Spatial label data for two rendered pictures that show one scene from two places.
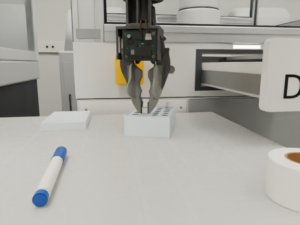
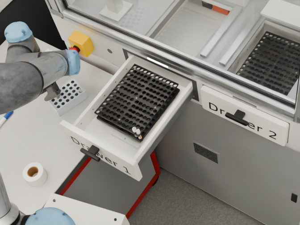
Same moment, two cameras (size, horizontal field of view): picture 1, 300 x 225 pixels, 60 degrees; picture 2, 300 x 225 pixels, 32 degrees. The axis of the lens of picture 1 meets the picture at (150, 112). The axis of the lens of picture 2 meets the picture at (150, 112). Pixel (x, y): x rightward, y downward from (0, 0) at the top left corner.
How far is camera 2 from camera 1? 175 cm
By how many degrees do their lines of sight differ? 63
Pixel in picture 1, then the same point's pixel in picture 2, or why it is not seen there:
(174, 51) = (108, 42)
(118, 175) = (13, 136)
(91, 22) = (56, 8)
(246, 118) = not seen: hidden behind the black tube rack
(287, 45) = (66, 128)
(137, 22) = not seen: hidden behind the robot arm
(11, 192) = not seen: outside the picture
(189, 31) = (114, 37)
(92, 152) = (22, 113)
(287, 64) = (69, 133)
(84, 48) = (57, 18)
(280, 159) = (27, 167)
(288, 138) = (205, 127)
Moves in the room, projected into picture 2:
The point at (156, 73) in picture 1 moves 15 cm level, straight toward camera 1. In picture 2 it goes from (49, 91) to (15, 120)
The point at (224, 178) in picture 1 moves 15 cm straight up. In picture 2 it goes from (34, 157) to (17, 134)
